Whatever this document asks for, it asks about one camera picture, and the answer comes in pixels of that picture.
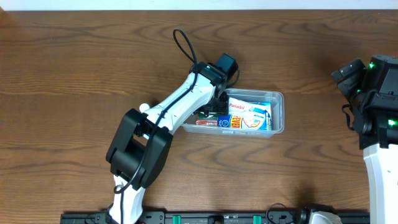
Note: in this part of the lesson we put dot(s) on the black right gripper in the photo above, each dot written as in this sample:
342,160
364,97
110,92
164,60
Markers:
347,78

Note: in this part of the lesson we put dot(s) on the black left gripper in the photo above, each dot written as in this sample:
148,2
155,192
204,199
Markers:
218,104

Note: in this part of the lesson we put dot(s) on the green Zam-Buk box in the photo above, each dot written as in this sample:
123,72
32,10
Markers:
207,116

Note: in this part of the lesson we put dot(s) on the white Panadol box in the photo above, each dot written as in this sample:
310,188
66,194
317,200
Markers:
251,109

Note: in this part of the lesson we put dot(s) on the red Panadol ActiFast box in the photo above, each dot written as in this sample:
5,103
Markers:
207,122

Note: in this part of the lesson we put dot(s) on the blue Kool Fever box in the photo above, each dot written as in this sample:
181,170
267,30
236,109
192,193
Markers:
244,122

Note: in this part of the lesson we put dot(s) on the dark Woods syrup bottle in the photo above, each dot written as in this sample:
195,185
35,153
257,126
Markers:
144,107

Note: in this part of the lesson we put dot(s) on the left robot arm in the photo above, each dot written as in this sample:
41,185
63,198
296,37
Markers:
140,147

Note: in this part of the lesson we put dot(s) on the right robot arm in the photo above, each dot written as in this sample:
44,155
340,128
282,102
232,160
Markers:
371,94

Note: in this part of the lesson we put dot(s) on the clear plastic container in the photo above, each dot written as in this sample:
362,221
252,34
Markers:
276,99

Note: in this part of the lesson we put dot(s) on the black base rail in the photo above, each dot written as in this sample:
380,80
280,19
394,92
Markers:
184,218

